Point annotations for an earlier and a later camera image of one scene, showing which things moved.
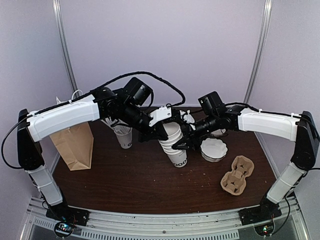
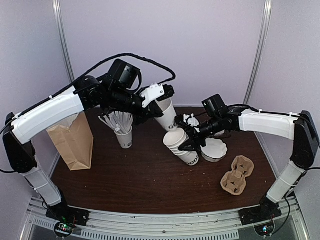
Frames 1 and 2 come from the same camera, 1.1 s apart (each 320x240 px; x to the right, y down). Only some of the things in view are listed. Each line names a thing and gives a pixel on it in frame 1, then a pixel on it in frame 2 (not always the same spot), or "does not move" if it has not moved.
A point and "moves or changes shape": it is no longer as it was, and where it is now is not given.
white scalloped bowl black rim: x=213 y=150 does not move
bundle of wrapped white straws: x=122 y=130 does not move
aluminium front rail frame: x=225 y=225 does not move
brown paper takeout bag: x=76 y=146 does not move
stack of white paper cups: x=174 y=135 moves or changes shape
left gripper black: x=153 y=133 to x=153 y=111
